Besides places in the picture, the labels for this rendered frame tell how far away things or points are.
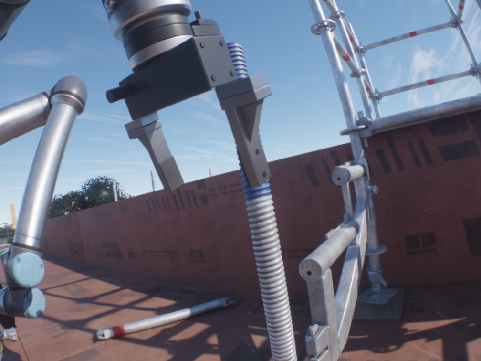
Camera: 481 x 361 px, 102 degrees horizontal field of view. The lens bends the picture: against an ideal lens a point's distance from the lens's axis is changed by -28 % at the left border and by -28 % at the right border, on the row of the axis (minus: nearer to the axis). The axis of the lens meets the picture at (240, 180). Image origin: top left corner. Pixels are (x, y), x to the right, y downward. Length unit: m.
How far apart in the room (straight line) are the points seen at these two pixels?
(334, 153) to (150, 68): 1.08
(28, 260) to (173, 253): 1.47
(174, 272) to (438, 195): 1.78
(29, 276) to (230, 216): 1.18
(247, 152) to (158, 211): 1.88
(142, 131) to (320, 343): 0.48
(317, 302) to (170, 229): 1.58
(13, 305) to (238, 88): 0.85
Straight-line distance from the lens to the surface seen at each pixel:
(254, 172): 0.26
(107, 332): 1.33
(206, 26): 0.33
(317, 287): 0.55
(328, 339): 0.59
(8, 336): 1.66
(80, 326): 1.60
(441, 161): 1.23
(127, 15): 0.28
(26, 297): 0.88
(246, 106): 0.24
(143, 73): 0.30
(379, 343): 0.97
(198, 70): 0.24
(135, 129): 0.35
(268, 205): 0.37
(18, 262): 0.73
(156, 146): 0.35
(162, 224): 2.09
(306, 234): 1.36
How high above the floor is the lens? 0.55
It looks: 3 degrees up
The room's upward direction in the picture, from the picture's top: 10 degrees counter-clockwise
